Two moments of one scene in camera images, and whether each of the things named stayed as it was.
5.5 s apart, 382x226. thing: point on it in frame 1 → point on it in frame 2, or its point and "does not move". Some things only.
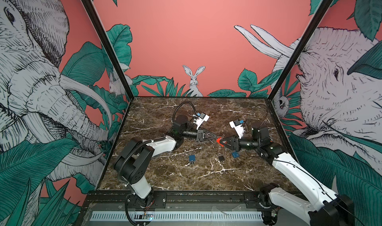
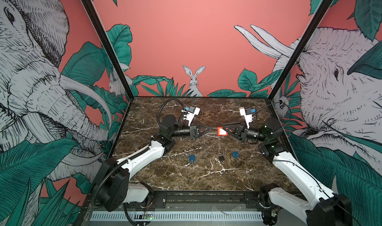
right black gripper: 235,143 → 241,132
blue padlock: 192,158 does not move
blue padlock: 235,154 does not move
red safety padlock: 218,141 → 222,132
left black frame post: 105,37 does not move
